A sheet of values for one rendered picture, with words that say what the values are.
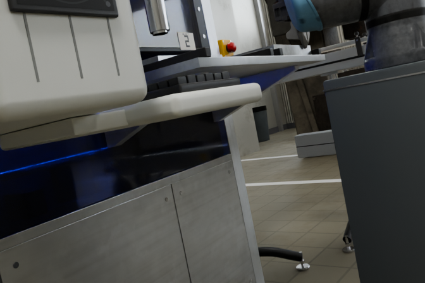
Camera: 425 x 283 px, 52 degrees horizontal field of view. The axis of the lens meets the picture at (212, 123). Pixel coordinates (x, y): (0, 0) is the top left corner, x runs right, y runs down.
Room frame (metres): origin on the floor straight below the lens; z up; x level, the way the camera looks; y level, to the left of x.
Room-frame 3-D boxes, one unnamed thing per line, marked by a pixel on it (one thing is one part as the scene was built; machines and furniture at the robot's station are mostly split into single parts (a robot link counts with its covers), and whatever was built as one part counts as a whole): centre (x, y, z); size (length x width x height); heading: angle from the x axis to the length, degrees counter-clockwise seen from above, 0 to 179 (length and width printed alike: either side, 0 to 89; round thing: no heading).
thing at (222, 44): (1.70, -0.09, 0.99); 0.08 x 0.07 x 0.07; 55
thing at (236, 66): (1.25, 0.00, 0.87); 0.70 x 0.48 x 0.02; 145
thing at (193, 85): (0.73, 0.14, 0.82); 0.40 x 0.14 x 0.02; 51
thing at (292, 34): (1.32, -0.30, 0.95); 0.06 x 0.03 x 0.09; 55
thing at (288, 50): (1.37, -0.14, 0.90); 0.34 x 0.26 x 0.04; 55
